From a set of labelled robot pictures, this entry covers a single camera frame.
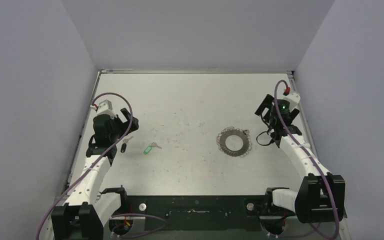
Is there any key with green tag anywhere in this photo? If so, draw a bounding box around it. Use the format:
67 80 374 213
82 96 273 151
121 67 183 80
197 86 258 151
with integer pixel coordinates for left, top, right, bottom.
143 142 162 155

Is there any metal disc with keyrings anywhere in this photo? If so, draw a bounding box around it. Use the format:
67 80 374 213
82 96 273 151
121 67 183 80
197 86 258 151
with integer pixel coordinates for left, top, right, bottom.
216 126 253 158

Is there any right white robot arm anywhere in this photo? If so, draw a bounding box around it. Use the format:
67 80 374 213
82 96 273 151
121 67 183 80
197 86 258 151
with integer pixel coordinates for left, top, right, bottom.
255 94 346 223

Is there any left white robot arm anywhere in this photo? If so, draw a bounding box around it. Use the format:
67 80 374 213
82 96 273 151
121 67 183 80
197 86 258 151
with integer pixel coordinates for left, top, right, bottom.
51 107 139 240

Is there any key with black head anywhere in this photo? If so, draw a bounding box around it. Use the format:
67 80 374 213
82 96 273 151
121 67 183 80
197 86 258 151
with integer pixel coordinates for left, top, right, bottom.
120 136 133 153

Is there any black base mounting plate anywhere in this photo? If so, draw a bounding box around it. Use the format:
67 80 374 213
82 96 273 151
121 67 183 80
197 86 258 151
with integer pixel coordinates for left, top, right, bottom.
109 195 294 235

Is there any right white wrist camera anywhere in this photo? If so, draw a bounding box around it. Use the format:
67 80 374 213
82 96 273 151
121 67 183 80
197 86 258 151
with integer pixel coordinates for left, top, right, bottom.
282 87 301 110

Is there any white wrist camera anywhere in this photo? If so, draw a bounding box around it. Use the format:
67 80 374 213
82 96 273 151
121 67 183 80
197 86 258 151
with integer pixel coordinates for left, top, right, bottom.
282 87 301 110
89 100 116 118

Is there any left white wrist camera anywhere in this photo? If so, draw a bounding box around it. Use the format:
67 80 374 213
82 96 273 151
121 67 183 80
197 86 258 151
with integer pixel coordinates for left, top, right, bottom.
89 100 116 118

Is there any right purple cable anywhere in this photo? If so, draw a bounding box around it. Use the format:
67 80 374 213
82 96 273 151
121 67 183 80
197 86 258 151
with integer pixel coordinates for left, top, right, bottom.
274 79 341 240

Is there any purple cable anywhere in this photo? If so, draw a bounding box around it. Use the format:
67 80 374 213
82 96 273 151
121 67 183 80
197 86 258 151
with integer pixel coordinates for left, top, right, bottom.
35 92 134 240
274 79 341 240

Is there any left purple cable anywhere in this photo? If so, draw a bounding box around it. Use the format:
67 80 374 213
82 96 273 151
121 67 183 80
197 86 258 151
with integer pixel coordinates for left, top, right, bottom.
35 92 134 240

